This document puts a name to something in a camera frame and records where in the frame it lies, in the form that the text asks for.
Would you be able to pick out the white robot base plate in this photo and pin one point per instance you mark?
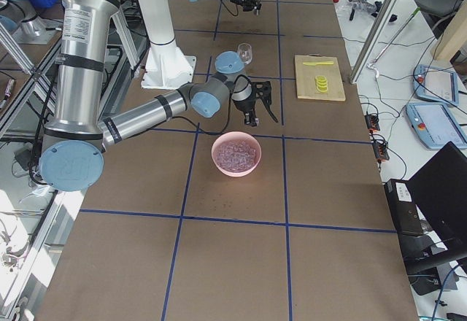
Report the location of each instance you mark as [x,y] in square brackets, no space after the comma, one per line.
[167,67]

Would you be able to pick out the aluminium frame post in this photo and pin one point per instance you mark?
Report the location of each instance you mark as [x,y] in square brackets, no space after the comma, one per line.
[372,39]

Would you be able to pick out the black laptop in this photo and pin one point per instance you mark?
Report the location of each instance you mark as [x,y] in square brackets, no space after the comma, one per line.
[438,192]

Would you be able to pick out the green handled metal rod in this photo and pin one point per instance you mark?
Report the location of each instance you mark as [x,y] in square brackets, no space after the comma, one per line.
[372,64]

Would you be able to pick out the yellow plastic knife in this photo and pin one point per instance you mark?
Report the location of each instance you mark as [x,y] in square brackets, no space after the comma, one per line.
[318,63]

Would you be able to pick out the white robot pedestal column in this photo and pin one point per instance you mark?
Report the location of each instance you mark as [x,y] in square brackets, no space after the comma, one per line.
[157,21]

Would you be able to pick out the blue teach pendant near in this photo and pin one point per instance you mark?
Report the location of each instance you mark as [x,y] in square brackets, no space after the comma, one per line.
[435,125]

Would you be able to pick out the steel double jigger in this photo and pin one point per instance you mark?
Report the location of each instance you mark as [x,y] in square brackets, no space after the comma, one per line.
[257,7]

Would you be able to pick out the pink bowl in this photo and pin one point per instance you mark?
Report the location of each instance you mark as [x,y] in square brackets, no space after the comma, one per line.
[240,136]

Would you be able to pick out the bamboo cutting board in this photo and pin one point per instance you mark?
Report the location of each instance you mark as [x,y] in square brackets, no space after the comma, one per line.
[306,88]

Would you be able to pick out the blue teach pendant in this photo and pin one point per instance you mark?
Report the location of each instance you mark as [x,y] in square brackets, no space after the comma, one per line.
[435,125]
[436,84]

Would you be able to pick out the blue teach pendant far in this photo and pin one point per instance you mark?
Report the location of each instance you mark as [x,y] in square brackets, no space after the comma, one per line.
[436,84]

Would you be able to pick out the clear wine glass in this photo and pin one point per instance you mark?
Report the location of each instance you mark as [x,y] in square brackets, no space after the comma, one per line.
[244,51]

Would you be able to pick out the pile of clear ice cubes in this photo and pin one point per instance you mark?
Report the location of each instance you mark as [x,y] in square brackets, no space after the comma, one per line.
[235,156]

